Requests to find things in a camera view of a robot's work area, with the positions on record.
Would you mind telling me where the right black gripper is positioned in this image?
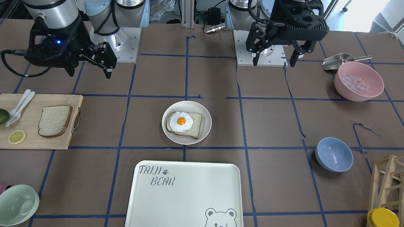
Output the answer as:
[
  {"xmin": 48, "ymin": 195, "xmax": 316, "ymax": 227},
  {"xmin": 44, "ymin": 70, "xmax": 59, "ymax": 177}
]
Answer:
[{"xmin": 25, "ymin": 16, "xmax": 117, "ymax": 79}]

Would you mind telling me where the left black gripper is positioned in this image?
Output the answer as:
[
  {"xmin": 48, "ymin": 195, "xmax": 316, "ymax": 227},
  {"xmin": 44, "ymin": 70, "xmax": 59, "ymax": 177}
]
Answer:
[{"xmin": 246, "ymin": 0, "xmax": 330, "ymax": 67}]

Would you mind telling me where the bread slice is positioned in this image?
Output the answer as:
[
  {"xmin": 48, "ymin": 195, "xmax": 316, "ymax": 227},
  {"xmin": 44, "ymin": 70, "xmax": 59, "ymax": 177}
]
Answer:
[
  {"xmin": 38, "ymin": 105, "xmax": 73, "ymax": 138},
  {"xmin": 163, "ymin": 112, "xmax": 203, "ymax": 139}
]

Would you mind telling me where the cream round plate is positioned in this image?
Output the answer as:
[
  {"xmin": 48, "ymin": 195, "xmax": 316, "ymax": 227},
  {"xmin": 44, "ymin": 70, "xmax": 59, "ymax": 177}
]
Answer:
[{"xmin": 161, "ymin": 101, "xmax": 212, "ymax": 145}]

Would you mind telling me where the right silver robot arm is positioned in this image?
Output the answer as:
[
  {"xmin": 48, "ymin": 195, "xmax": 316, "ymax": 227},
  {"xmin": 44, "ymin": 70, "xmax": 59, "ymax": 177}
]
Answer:
[{"xmin": 22, "ymin": 0, "xmax": 150, "ymax": 79}]

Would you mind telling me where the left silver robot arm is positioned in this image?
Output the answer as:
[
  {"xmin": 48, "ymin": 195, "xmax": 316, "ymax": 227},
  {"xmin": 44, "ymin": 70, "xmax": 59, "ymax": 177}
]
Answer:
[{"xmin": 225, "ymin": 0, "xmax": 330, "ymax": 67}]

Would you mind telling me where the bread slice under egg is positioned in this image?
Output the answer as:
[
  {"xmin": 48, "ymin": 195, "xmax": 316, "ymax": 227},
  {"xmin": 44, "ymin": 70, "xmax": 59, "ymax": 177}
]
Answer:
[{"xmin": 163, "ymin": 112, "xmax": 203, "ymax": 139}]

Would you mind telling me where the metal scoop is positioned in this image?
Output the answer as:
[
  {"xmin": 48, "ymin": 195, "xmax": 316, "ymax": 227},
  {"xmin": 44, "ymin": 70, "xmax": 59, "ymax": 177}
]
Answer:
[{"xmin": 322, "ymin": 53, "xmax": 372, "ymax": 71}]

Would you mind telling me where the pink bowl with ice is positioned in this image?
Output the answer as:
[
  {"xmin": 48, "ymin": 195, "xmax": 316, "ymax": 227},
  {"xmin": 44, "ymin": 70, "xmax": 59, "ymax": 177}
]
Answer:
[{"xmin": 334, "ymin": 62, "xmax": 385, "ymax": 102}]

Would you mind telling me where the fried egg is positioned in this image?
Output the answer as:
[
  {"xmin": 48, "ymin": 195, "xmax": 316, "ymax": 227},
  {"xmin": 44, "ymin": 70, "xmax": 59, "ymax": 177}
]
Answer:
[{"xmin": 169, "ymin": 112, "xmax": 194, "ymax": 132}]

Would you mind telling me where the white plastic fork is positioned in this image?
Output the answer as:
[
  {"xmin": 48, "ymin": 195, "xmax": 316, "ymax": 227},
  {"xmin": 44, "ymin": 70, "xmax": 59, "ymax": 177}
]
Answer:
[{"xmin": 6, "ymin": 89, "xmax": 31, "ymax": 125}]

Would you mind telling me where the green avocado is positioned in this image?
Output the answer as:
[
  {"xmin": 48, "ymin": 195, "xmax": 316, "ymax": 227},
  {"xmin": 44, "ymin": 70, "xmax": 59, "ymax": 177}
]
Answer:
[{"xmin": 0, "ymin": 109, "xmax": 10, "ymax": 125}]

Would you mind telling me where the lemon slice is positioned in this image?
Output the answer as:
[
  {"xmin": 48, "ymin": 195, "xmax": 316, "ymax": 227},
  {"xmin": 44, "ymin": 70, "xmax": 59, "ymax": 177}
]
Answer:
[{"xmin": 8, "ymin": 130, "xmax": 27, "ymax": 145}]

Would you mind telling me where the blue bowl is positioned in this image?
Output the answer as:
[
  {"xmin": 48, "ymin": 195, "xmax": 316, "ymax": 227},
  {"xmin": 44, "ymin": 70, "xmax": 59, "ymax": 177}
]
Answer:
[{"xmin": 315, "ymin": 137, "xmax": 354, "ymax": 172}]

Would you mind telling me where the cream bear tray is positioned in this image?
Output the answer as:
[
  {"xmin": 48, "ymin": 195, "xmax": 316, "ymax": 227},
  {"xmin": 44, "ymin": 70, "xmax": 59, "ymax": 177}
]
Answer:
[{"xmin": 125, "ymin": 160, "xmax": 243, "ymax": 227}]

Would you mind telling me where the pink cloth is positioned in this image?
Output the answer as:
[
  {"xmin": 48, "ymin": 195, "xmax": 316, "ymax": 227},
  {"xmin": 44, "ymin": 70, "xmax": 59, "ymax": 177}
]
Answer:
[{"xmin": 0, "ymin": 184, "xmax": 12, "ymax": 195}]

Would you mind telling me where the wooden dish rack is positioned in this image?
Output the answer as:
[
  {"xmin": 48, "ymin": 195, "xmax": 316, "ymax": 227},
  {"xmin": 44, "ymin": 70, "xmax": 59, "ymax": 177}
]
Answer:
[{"xmin": 368, "ymin": 155, "xmax": 403, "ymax": 219}]

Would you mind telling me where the yellow cup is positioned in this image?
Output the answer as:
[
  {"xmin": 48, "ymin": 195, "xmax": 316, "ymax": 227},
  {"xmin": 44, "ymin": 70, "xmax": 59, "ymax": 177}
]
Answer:
[{"xmin": 366, "ymin": 208, "xmax": 400, "ymax": 227}]

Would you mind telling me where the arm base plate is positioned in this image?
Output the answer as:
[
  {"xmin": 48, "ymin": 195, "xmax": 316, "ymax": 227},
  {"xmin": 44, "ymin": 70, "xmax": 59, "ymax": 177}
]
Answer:
[
  {"xmin": 90, "ymin": 27, "xmax": 142, "ymax": 63},
  {"xmin": 233, "ymin": 30, "xmax": 288, "ymax": 67}
]

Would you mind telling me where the aluminium frame post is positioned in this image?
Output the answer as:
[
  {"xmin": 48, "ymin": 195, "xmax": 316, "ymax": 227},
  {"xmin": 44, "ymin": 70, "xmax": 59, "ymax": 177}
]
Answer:
[{"xmin": 181, "ymin": 0, "xmax": 195, "ymax": 30}]

